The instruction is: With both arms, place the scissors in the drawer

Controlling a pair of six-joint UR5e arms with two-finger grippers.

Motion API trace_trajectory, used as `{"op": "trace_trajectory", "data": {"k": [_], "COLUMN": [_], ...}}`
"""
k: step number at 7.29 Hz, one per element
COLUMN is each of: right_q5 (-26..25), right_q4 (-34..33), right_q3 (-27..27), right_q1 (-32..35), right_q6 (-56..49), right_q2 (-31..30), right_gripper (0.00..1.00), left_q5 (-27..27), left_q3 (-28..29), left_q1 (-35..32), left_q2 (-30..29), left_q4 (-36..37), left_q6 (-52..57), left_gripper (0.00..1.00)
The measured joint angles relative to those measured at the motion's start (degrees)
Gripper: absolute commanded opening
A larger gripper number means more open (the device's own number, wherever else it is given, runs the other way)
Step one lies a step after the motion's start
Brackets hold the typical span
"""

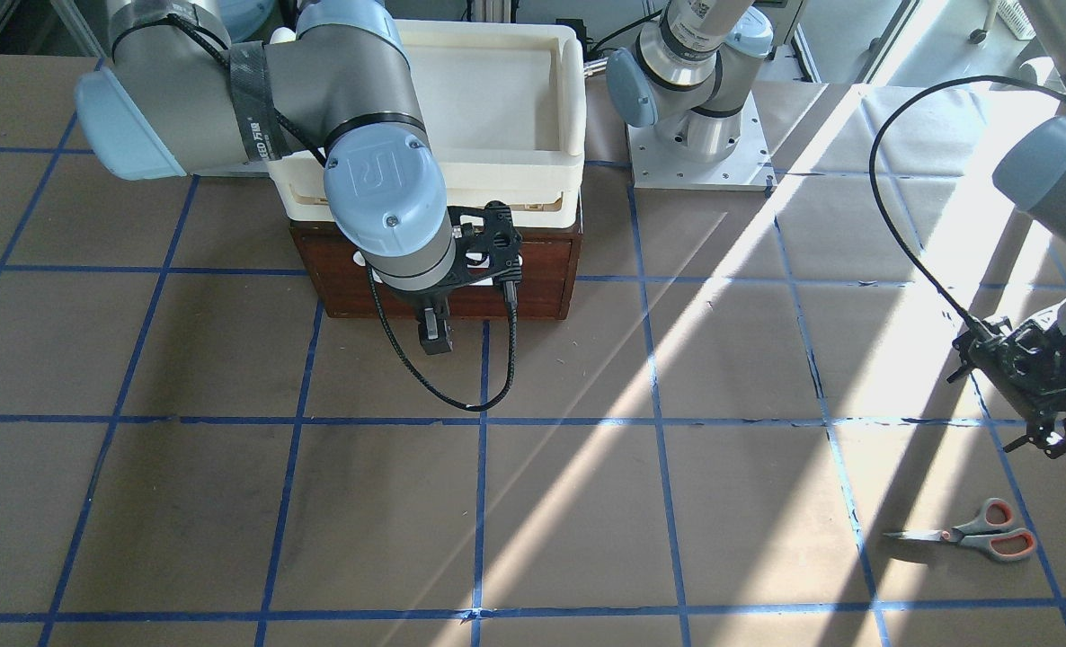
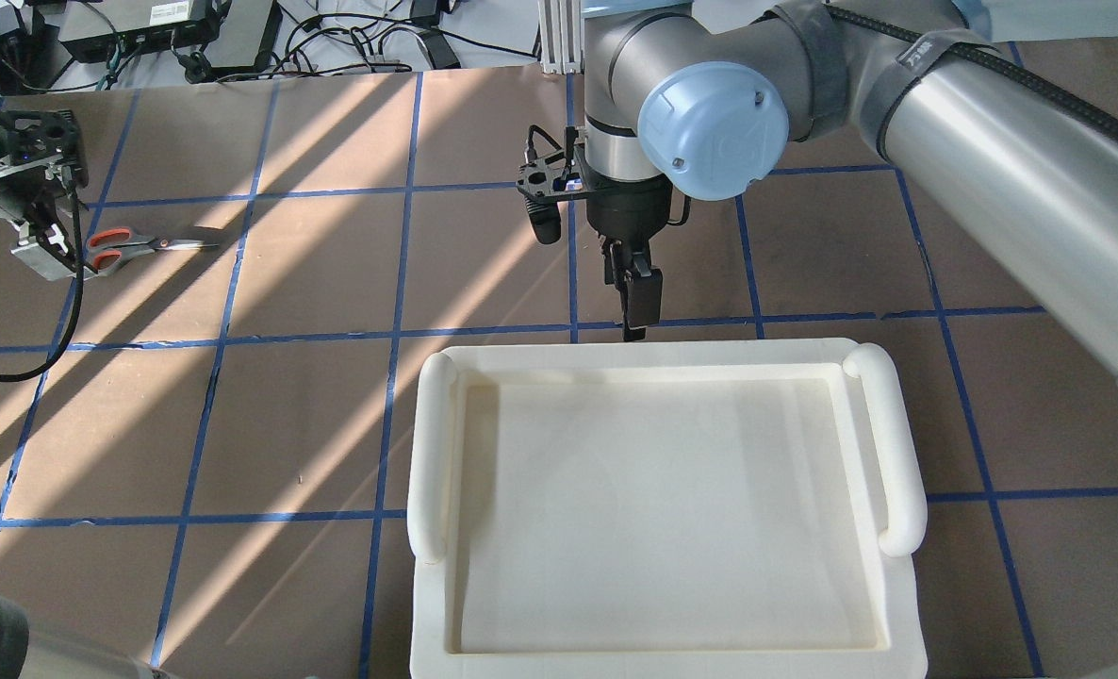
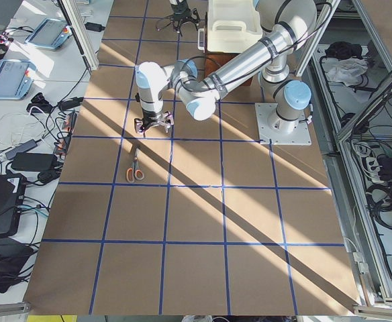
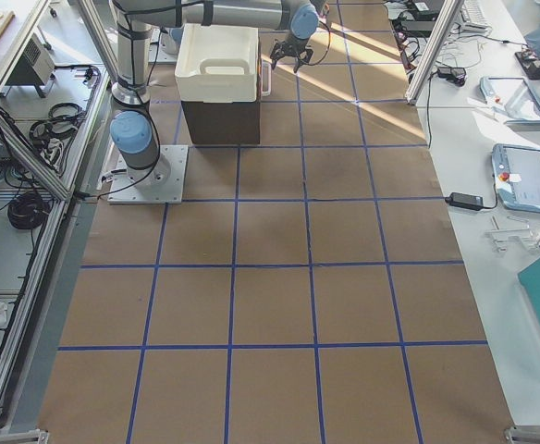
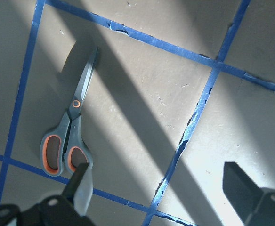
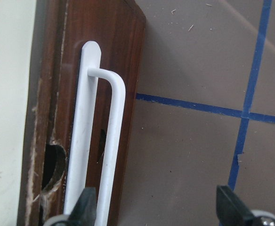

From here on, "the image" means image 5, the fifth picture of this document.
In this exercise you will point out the grey orange scissors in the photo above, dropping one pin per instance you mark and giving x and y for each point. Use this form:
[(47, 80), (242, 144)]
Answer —
[(63, 147)]

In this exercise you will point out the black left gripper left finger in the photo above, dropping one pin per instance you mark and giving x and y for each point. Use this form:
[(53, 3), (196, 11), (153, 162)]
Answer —
[(79, 189)]

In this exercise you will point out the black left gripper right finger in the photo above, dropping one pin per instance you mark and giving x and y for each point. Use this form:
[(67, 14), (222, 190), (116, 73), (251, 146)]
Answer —
[(254, 205)]

